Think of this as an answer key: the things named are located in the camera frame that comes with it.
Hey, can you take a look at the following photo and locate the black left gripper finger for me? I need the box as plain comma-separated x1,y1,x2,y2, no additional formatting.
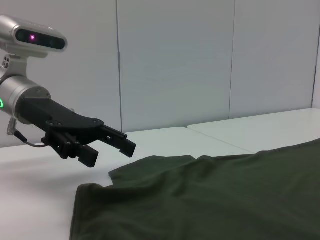
40,129,100,168
98,124,137,159

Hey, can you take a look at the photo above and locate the left arm cable with connector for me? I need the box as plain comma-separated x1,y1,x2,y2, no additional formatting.
6,117,52,149

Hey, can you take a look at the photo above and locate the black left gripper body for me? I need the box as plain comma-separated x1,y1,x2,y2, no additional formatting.
20,96,105,146

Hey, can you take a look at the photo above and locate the dark green t-shirt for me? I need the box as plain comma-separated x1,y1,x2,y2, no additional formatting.
67,138,320,240

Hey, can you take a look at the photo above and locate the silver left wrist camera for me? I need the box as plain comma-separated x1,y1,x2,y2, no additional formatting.
0,15,69,81

